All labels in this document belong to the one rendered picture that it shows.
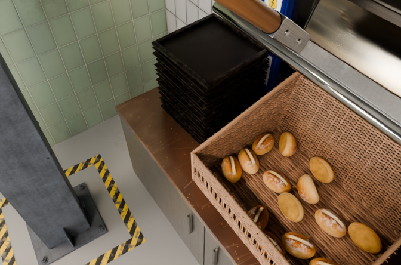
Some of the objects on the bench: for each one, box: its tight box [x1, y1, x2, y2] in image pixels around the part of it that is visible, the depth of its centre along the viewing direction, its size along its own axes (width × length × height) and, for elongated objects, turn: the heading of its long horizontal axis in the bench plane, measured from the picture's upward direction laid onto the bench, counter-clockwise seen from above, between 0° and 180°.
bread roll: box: [278, 192, 304, 222], centre depth 108 cm, size 6×10×7 cm
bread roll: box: [297, 174, 319, 204], centre depth 111 cm, size 6×10×7 cm, turn 8°
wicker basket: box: [191, 71, 401, 265], centre depth 103 cm, size 49×56×28 cm
